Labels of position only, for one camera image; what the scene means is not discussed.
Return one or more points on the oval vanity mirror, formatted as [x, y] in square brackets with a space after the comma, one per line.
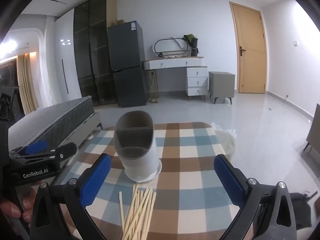
[172, 47]

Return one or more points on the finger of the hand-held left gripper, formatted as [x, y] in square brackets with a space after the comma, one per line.
[37, 147]
[66, 150]

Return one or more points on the grey nightstand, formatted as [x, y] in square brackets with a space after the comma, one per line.
[221, 85]

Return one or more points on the cardboard box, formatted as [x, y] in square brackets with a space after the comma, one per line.
[121, 21]

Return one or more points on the clear plastic sheet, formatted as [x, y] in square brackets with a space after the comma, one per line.
[227, 140]

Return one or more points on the grey quilted mattress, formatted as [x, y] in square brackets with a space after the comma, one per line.
[50, 120]

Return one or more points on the small grey side table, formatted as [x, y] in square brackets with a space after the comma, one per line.
[315, 130]

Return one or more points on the dark grey fridge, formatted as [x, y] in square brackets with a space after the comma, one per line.
[127, 62]

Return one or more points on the white wardrobe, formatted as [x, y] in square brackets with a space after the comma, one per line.
[65, 80]

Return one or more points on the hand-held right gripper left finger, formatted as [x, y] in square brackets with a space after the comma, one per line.
[96, 180]

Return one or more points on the dark glass cabinet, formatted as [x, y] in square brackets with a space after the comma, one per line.
[92, 55]

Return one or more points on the gold metal stool frame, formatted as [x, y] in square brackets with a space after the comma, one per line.
[157, 87]

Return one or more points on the white grey utensil holder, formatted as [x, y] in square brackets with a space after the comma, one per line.
[140, 162]

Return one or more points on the person's left hand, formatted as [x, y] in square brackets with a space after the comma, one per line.
[10, 208]

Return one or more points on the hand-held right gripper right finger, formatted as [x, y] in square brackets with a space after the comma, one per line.
[228, 180]

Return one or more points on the pile of wooden chopsticks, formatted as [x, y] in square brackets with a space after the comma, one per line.
[140, 212]

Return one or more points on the checkered tablecloth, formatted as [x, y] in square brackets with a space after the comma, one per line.
[180, 145]

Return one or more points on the white round floor object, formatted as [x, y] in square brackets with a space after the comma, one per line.
[89, 137]

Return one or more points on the white vanity desk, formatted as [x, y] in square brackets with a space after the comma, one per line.
[172, 63]

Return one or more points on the wooden door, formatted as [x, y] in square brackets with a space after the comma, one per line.
[250, 55]

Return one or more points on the beige curtain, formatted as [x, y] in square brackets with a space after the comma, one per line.
[27, 87]

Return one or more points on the black bag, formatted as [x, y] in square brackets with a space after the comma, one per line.
[302, 210]

